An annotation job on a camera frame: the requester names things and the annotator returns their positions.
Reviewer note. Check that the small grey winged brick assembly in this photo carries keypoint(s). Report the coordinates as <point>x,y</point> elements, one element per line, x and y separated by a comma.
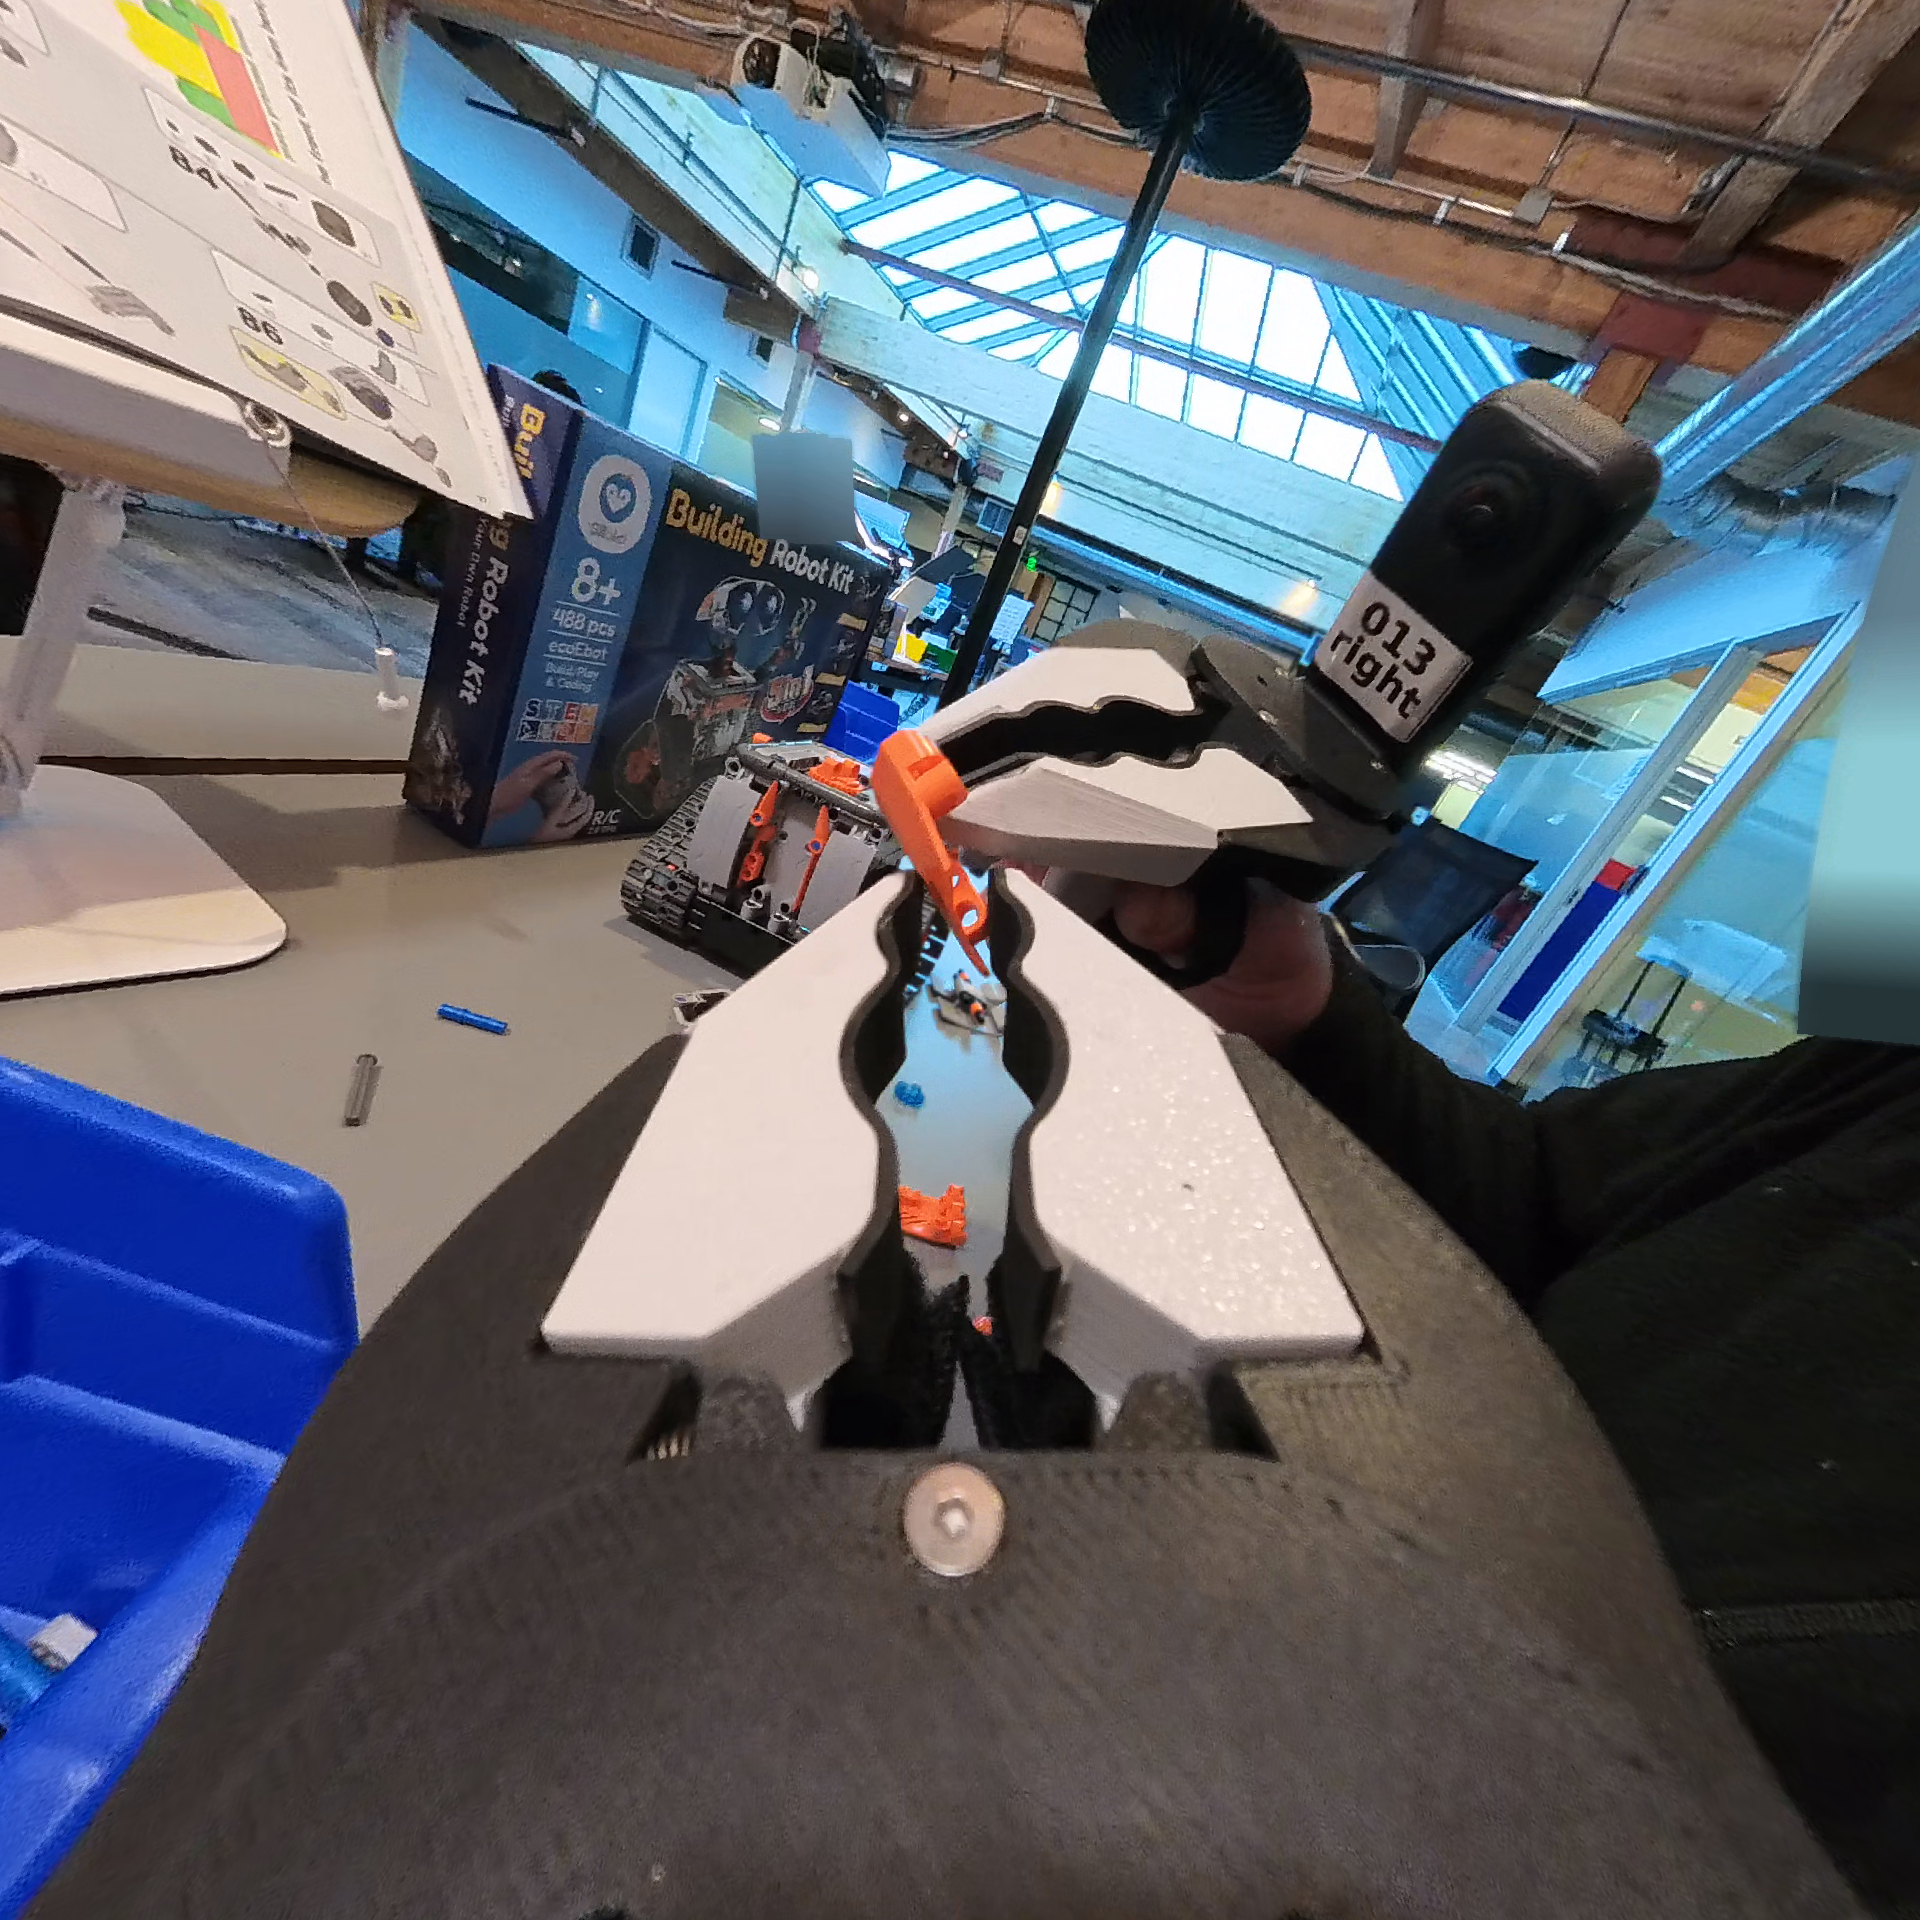
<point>961,1001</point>

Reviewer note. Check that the blue plastic bin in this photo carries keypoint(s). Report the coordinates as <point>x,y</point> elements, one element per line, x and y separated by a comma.
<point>861,721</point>
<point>149,1424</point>

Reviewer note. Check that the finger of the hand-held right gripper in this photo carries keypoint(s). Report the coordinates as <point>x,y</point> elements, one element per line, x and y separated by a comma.
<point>1078,681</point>
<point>1108,818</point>

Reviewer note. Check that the blue brick pin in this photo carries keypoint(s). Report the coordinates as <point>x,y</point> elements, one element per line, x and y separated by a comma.
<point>474,1018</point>

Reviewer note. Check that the robot kit box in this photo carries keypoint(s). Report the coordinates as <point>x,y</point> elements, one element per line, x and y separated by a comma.
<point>598,628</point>

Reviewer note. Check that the small loose brick parts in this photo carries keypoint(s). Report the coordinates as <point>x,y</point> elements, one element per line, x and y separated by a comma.
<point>59,1642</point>

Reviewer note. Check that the person's right forearm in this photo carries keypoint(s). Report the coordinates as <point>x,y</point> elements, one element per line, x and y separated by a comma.
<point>1499,1142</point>

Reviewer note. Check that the orange wing panel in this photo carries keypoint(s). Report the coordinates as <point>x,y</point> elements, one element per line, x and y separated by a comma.
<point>933,1215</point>

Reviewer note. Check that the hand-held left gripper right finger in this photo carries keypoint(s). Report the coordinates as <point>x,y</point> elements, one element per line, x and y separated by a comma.
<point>1200,1200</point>

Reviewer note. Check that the dark grey brick axle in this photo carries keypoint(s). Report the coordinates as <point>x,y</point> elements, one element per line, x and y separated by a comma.
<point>361,1091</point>

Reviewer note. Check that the orange brick connector piece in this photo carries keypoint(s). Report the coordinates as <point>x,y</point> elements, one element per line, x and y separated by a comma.
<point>930,809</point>

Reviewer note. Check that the black vertical pole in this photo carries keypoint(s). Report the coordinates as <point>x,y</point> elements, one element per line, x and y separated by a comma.
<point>1078,376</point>

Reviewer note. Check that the tracked toy robot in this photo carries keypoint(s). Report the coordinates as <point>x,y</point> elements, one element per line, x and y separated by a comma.
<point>764,856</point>

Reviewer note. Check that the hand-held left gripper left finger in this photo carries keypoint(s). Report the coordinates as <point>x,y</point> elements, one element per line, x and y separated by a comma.
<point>721,1200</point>

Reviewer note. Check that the person's right hand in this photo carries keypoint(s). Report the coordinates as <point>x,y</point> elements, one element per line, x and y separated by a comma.
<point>1276,974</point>

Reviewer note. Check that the open instruction booklet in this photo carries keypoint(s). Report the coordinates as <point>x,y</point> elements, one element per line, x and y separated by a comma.
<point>300,300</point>

